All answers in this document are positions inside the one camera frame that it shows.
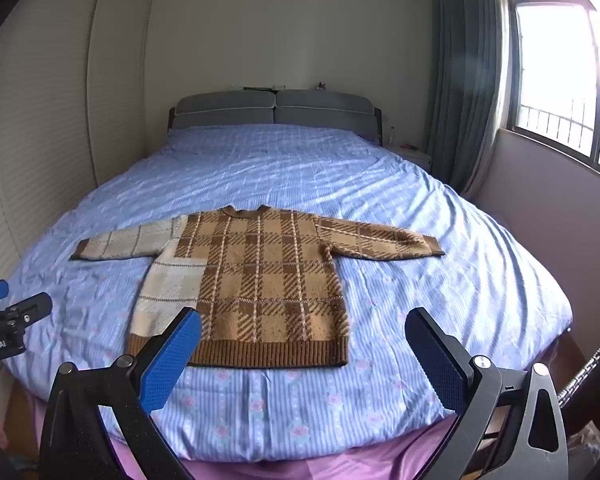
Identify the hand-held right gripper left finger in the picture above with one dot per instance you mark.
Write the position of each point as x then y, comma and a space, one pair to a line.
170, 360

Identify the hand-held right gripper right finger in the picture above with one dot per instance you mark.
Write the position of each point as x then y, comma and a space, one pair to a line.
437, 365

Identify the brown plaid knit sweater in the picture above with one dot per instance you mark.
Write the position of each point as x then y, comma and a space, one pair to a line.
270, 280

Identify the white louvered wardrobe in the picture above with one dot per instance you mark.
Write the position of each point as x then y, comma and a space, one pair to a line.
55, 110

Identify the white nightstand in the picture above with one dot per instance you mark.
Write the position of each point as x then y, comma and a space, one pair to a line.
410, 156

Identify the blue striped floral bed cover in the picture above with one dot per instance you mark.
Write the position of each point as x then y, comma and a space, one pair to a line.
330, 170

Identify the grey padded headboard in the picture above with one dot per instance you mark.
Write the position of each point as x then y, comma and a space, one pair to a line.
220, 110

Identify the flat black item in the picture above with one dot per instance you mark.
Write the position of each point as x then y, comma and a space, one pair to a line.
257, 88

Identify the small purple toy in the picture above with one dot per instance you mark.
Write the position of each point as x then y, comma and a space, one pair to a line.
321, 86

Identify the grey-green curtain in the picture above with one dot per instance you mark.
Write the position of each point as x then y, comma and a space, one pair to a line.
465, 60

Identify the window with railing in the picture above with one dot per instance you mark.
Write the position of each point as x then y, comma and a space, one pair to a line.
555, 60

